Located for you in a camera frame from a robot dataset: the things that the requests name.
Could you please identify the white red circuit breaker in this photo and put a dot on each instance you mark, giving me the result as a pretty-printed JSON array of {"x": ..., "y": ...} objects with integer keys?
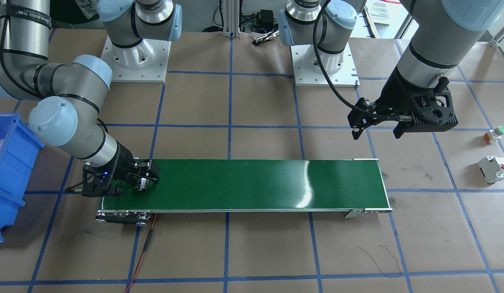
[{"x": 492, "y": 168}]

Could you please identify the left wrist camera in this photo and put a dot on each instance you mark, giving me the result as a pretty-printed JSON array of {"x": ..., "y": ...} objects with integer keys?
[{"x": 429, "y": 109}]

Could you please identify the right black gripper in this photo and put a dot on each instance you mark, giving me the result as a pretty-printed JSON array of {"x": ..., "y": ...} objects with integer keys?
[{"x": 124, "y": 165}]

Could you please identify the aluminium frame post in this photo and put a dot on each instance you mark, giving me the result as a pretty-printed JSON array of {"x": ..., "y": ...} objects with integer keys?
[{"x": 231, "y": 18}]

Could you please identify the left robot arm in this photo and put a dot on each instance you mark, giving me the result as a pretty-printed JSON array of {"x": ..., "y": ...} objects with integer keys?
[{"x": 447, "y": 30}]

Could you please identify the green conveyor belt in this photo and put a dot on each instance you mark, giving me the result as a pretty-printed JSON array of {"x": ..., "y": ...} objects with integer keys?
[{"x": 188, "y": 185}]

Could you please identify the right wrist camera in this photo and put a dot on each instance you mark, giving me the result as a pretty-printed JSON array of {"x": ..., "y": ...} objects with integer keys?
[{"x": 97, "y": 182}]

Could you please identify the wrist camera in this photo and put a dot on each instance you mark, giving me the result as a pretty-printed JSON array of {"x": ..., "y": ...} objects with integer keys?
[
  {"x": 429, "y": 109},
  {"x": 97, "y": 182}
]

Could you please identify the metal rod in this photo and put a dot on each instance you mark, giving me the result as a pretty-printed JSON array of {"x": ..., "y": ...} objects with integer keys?
[{"x": 265, "y": 38}]

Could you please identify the green push button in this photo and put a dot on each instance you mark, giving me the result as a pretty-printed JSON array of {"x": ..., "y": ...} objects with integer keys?
[{"x": 494, "y": 135}]

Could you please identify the blue plastic bin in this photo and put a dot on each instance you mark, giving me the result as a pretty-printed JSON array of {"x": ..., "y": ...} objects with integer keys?
[{"x": 19, "y": 148}]

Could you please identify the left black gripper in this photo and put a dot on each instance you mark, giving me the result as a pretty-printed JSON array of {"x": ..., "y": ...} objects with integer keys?
[{"x": 391, "y": 97}]

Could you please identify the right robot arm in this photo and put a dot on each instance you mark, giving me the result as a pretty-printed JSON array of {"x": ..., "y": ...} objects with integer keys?
[{"x": 69, "y": 97}]

